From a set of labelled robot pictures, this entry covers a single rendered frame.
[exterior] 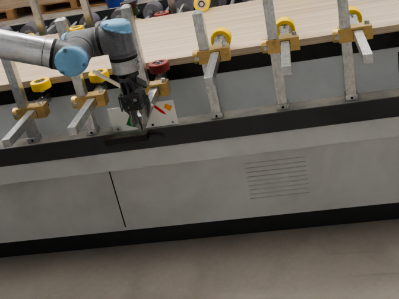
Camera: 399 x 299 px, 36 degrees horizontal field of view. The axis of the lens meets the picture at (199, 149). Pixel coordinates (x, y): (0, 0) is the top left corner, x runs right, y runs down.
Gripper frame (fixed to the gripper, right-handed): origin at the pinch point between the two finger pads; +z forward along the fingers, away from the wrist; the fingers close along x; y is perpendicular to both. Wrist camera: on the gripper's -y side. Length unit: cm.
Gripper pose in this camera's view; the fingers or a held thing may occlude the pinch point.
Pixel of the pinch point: (142, 126)
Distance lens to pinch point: 208.4
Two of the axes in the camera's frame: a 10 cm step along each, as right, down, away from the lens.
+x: 9.8, -1.1, -1.9
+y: -1.2, 4.3, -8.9
